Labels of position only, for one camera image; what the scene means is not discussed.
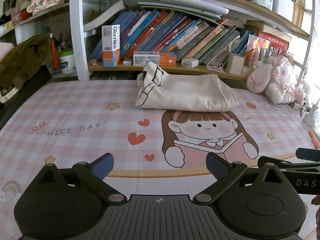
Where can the pink white plush bunny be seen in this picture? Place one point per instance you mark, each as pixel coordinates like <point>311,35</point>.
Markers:
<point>275,78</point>

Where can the orange highlighter pen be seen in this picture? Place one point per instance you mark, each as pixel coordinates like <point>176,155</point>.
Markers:
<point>314,139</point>

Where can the white bookshelf frame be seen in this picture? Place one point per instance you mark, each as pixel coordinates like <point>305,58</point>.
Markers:
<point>242,7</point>

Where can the white charger block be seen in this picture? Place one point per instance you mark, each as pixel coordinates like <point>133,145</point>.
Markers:
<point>312,120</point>

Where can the white cup with pens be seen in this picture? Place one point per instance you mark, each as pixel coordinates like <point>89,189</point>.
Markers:
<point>67,62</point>

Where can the pink checkered cartoon tablecloth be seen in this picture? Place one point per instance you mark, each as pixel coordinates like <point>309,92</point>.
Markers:
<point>68,122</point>

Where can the person's right hand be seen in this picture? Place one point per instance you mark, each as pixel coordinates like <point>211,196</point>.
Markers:
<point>316,202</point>

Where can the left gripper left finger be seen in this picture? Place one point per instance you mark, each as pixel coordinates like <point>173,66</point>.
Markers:
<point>69,203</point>

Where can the row of leaning books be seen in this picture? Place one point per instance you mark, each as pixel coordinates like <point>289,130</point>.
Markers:
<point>185,35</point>

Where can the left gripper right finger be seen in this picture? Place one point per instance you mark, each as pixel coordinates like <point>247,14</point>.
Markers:
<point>251,202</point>

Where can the brown jacket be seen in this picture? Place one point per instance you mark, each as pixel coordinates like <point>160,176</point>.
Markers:
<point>24,60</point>

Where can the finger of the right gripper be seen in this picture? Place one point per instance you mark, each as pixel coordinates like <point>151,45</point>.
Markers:
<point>308,154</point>

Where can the small white box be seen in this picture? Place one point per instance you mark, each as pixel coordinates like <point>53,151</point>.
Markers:
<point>189,63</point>

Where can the usmile white orange box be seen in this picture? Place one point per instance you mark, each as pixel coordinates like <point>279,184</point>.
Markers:
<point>111,45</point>

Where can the beige pen holder box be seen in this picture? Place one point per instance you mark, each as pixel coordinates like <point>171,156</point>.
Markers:
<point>235,64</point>

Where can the white orange flat box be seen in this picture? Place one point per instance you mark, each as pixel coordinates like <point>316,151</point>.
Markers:
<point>162,59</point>

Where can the cream t-shirt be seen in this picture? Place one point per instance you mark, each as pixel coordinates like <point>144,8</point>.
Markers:
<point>196,93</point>

